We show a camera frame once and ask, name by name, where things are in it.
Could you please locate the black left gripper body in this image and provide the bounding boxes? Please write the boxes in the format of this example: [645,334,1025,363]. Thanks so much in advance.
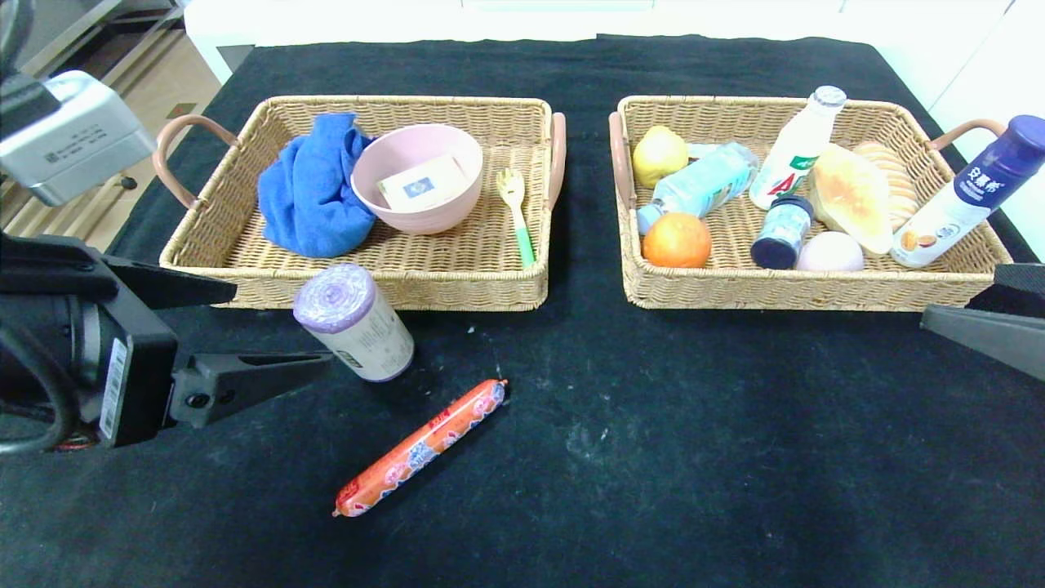
[0,236,180,449]

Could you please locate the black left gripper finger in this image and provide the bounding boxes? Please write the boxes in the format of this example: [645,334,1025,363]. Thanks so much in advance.
[104,255,238,310]
[169,351,334,428]

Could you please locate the purple garbage bag roll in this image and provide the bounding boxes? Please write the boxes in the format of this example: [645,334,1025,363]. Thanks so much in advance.
[292,264,415,383]

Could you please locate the orange sausage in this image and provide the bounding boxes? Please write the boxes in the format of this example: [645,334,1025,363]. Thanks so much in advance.
[332,379,509,519]

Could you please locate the yellow lemon toy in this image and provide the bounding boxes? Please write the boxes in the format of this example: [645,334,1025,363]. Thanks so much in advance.
[633,125,689,189]

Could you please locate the white milk bottle green label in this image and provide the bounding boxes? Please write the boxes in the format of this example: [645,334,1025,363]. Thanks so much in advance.
[749,85,847,211]

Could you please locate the pale pink round bun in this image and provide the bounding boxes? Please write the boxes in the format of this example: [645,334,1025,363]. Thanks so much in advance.
[796,231,865,272]

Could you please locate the croissant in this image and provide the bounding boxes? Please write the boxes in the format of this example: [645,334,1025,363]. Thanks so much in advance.
[810,144,895,256]

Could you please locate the blue cloth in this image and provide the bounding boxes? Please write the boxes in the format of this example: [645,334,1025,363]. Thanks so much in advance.
[258,114,378,260]

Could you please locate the wooden rolling rack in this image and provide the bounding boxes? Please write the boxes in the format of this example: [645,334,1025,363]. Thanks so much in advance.
[0,167,140,254]

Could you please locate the pink bowl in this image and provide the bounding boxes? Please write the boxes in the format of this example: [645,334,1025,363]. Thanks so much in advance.
[351,125,484,237]

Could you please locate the white card box blue logo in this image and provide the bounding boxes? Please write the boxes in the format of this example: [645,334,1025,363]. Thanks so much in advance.
[378,156,472,214]

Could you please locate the white table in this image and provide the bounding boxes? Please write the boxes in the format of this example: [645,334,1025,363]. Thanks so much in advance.
[186,0,899,87]

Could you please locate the orange fruit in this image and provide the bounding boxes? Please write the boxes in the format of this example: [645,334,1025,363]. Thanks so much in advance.
[642,213,712,270]

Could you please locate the water bottle light blue label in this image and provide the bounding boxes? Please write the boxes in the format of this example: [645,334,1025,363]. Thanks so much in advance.
[635,143,759,237]

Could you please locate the small dark blue jar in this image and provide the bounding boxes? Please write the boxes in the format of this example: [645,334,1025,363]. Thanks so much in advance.
[751,194,815,270]

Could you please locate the striped long bread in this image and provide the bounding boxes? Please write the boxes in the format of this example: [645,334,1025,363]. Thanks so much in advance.
[853,142,919,231]

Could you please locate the white bottle with blue cap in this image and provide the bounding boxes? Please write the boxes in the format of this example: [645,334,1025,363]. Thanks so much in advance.
[890,115,1045,270]

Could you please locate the smooth black camera cable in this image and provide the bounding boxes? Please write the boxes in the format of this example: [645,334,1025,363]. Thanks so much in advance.
[0,323,82,456]

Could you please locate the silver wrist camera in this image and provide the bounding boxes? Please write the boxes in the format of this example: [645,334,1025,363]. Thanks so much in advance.
[0,69,158,207]

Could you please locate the wicker basket with pink handles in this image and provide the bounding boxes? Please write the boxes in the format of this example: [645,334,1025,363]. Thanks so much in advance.
[608,96,1016,313]
[152,96,567,313]

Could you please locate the grey metal shelf frame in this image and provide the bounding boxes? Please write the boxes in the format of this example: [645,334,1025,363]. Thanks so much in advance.
[0,0,190,111]

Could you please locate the yellow fork with green handle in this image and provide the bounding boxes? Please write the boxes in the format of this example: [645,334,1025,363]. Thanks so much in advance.
[496,169,537,271]

